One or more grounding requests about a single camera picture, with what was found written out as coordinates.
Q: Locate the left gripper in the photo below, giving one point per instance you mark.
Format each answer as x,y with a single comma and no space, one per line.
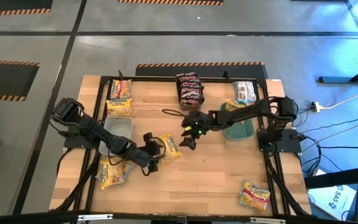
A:
148,155

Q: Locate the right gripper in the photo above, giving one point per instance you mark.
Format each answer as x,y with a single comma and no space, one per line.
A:
197,121

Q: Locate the blue Less Sodium noodle pack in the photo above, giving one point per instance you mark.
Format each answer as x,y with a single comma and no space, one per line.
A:
128,169

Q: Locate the black Fire noodle pack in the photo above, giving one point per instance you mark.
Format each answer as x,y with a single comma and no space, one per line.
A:
192,101
191,80
186,75
191,86
192,93

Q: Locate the grey plastic bin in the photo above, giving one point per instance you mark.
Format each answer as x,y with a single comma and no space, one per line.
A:
120,127

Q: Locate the teal plastic bin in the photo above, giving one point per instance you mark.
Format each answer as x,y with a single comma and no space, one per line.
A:
241,132

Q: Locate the red yellow Maruchan noodle pack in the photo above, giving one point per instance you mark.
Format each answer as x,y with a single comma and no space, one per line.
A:
254,196
120,89

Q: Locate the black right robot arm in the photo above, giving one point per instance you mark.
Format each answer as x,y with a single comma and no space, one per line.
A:
244,112

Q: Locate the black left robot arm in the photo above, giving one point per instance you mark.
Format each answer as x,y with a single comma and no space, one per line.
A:
104,137

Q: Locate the dark brown plastic bin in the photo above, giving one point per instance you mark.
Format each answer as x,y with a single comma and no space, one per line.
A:
191,107

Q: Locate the hazard-striped black floor mat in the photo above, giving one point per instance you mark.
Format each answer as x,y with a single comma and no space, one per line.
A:
5,81
11,4
166,2
166,72

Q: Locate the white blue noodle pack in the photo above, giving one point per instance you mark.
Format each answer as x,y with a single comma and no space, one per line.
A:
244,91

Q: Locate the white yellow power strip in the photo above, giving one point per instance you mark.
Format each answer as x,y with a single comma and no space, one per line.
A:
316,107

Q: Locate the black floor beam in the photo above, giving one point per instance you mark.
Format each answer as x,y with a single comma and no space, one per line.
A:
337,179

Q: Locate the black aluminium table frame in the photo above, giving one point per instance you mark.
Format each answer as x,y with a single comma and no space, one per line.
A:
154,79

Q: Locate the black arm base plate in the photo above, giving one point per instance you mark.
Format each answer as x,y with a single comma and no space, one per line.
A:
73,143
291,144

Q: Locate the silver metal bracket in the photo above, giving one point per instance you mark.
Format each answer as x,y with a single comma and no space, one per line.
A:
95,217
267,220

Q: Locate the black desk leg frame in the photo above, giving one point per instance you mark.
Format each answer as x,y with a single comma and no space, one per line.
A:
346,80

